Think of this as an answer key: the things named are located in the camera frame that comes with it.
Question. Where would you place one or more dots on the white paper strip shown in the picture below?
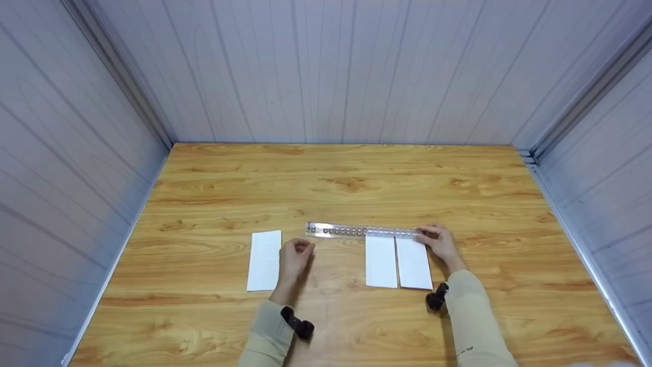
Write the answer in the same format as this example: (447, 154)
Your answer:
(265, 261)
(413, 264)
(380, 262)

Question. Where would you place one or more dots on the person's left fingers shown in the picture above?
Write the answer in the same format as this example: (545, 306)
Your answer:
(302, 246)

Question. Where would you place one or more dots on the person's left forearm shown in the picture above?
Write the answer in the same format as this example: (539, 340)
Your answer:
(265, 336)

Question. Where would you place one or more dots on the person's left hand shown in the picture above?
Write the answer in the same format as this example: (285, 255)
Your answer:
(292, 266)

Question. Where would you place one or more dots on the person's right hand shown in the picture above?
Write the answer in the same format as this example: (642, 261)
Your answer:
(442, 245)

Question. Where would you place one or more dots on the black wrist band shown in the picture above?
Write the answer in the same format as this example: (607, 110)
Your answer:
(297, 323)
(437, 297)

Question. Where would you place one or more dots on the person's right fingers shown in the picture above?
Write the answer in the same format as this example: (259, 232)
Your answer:
(429, 232)

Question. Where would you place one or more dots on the person's right forearm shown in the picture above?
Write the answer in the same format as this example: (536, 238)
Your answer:
(474, 321)

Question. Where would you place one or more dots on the clear plastic ruler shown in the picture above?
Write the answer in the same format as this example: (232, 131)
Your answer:
(356, 231)

